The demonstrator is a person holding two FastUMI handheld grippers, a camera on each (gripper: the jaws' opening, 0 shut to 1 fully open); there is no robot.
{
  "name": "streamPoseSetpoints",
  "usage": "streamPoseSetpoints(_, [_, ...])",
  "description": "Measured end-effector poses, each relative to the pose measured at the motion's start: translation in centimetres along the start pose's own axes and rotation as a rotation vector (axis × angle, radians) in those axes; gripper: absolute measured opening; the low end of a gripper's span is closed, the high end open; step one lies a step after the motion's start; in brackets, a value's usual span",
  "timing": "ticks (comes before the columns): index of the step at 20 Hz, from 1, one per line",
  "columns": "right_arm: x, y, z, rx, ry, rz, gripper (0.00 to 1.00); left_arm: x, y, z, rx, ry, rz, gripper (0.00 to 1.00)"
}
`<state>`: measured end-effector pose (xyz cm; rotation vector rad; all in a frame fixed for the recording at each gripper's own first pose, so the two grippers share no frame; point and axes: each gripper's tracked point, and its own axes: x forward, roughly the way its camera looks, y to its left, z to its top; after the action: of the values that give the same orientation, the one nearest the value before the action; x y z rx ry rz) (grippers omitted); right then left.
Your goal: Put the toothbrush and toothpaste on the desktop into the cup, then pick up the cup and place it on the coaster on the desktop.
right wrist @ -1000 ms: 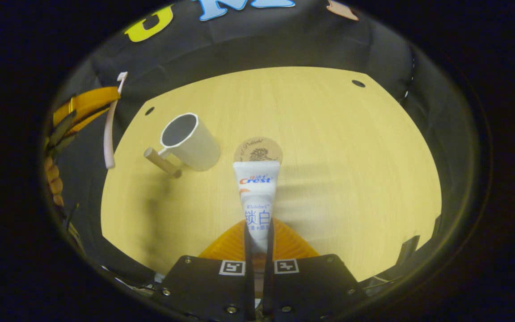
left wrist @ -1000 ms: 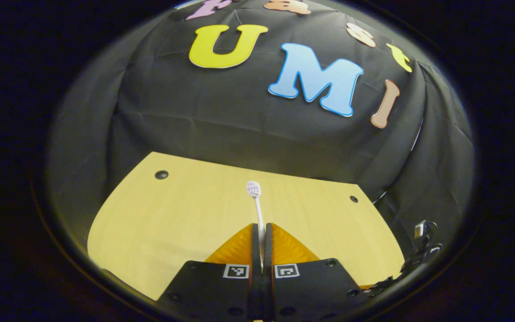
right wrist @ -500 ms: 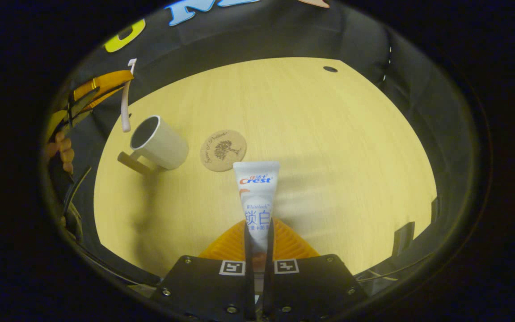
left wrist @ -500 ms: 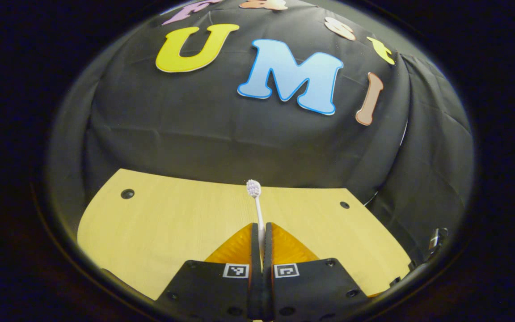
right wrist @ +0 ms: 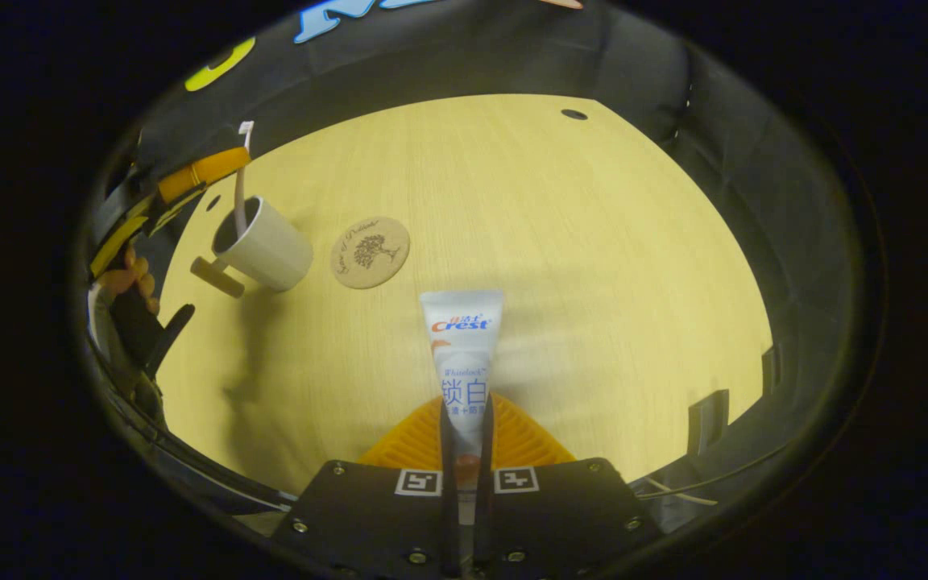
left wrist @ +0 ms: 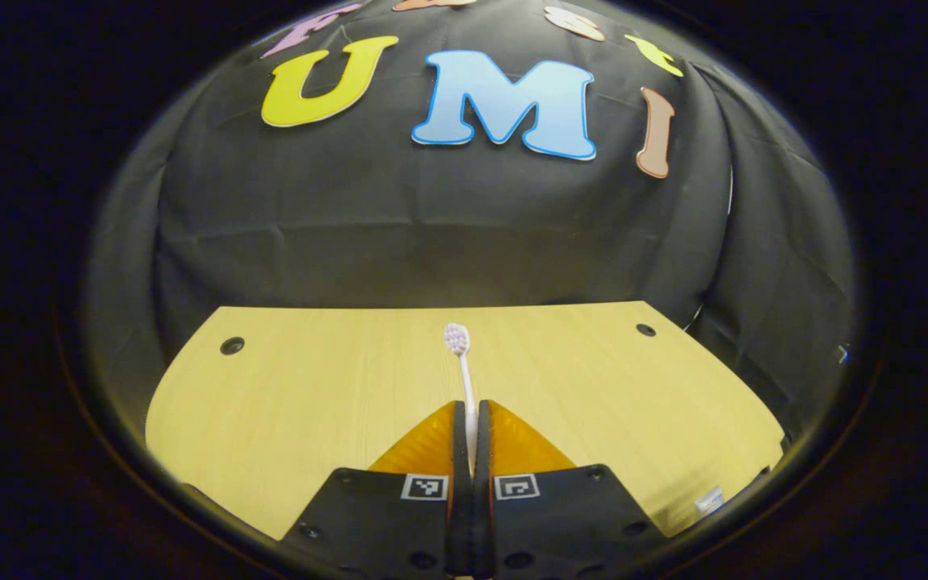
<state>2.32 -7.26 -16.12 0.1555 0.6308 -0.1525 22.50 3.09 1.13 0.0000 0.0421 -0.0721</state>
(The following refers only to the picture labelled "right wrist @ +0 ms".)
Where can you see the round brown coaster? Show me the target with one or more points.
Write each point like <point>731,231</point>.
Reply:
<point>370,252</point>

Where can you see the white toothpaste tube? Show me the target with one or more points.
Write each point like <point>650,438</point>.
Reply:
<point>464,338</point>

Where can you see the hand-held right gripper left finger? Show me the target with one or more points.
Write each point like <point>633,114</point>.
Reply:
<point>375,515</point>

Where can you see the pale pink toothbrush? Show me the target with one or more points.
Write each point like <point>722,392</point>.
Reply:
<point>240,201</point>

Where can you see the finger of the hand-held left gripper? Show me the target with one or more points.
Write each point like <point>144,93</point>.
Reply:
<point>119,234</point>
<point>202,167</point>

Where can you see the black backdrop cloth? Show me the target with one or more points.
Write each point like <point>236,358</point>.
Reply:
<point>448,56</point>

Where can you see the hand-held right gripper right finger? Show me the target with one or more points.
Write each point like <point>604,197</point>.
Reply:
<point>561,515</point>

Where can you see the black desk edge bracket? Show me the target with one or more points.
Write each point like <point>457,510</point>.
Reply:
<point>770,370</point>
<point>708,420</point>

